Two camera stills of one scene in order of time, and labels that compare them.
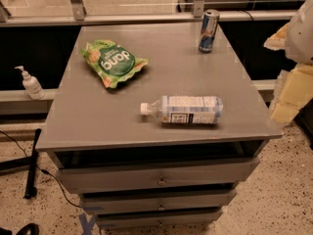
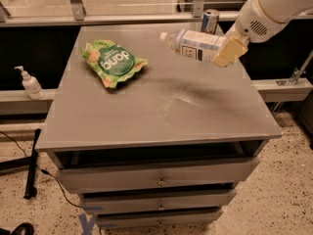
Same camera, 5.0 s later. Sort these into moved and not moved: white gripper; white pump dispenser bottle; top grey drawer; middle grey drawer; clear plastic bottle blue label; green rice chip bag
Moved: white gripper; clear plastic bottle blue label
Not moved: green rice chip bag; top grey drawer; white pump dispenser bottle; middle grey drawer
